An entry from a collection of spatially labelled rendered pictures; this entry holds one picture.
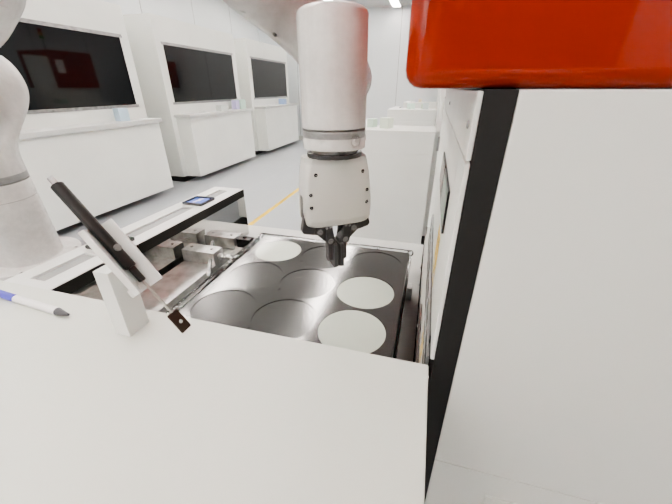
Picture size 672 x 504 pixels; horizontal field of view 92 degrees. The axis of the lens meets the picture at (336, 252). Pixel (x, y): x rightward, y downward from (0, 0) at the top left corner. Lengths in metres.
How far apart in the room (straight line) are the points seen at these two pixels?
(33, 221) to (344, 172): 0.71
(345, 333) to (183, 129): 4.79
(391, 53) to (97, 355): 8.28
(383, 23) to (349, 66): 8.14
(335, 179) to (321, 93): 0.11
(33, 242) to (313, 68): 0.73
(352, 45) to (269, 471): 0.42
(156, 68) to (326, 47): 4.78
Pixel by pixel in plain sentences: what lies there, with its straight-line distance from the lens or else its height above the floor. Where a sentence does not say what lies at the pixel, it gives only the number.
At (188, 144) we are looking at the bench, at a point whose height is 0.52.
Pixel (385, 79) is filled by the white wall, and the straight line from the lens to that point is 8.45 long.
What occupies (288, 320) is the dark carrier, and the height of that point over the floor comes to 0.90.
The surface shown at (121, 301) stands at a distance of 0.43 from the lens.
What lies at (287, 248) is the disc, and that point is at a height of 0.90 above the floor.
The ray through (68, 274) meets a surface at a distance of 0.66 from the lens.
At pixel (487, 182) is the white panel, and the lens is 0.27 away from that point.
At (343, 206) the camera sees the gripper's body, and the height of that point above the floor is 1.07.
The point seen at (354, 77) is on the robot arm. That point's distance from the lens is 0.43.
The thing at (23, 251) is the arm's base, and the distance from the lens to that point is 0.96.
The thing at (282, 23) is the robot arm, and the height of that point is 1.30.
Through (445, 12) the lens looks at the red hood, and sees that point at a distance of 0.26.
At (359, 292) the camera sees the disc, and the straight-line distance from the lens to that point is 0.57.
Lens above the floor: 1.22
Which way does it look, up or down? 27 degrees down
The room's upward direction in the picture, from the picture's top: straight up
